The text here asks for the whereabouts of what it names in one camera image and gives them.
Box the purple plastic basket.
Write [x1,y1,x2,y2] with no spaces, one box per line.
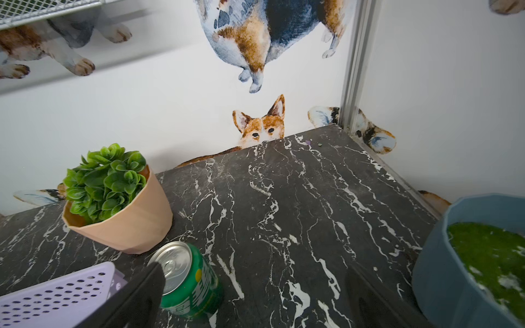
[1,262,127,327]

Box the white wire wall basket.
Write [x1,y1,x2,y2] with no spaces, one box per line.
[1,0,114,30]

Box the green plant in pink pot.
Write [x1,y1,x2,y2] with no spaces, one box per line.
[62,143,173,254]

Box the blue pot with moss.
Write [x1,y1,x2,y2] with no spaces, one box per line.
[411,193,525,328]

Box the green soda can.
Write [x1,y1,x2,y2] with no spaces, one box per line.
[149,241,224,321]

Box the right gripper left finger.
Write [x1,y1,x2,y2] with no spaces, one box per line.
[77,262,165,328]

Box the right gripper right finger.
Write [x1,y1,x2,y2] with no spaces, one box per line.
[346,265,431,327]

